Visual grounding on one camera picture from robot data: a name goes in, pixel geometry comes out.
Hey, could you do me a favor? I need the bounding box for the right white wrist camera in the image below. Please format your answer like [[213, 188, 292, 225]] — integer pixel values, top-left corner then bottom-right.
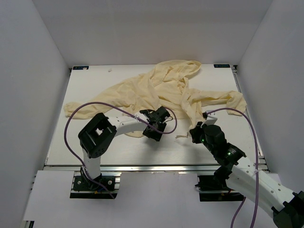
[[202, 110, 218, 125]]

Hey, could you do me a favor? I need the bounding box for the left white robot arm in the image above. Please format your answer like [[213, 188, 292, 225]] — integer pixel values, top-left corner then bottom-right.
[[78, 106, 171, 190]]

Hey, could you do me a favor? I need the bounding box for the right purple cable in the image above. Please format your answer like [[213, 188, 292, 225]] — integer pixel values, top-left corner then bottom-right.
[[203, 108, 259, 228]]

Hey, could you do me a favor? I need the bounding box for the left blue corner label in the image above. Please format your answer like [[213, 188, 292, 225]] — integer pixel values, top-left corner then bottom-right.
[[72, 66, 89, 70]]

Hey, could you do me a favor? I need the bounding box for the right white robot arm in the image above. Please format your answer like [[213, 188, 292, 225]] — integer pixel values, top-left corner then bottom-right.
[[190, 122, 304, 228]]

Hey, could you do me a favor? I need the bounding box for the right blue corner label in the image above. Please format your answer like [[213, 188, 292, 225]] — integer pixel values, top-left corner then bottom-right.
[[213, 64, 230, 68]]

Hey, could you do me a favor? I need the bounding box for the blue corner label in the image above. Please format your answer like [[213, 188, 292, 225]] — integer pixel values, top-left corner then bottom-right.
[[72, 66, 89, 70], [213, 64, 230, 68]]

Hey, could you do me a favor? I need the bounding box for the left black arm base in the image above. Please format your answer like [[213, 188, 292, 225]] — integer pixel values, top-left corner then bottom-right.
[[70, 173, 120, 200]]

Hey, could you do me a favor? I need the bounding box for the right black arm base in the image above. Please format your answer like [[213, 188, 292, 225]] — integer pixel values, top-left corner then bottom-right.
[[195, 175, 244, 202]]

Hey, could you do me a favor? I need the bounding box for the cream yellow jacket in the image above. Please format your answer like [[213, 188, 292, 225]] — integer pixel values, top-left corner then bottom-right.
[[73, 60, 247, 129]]

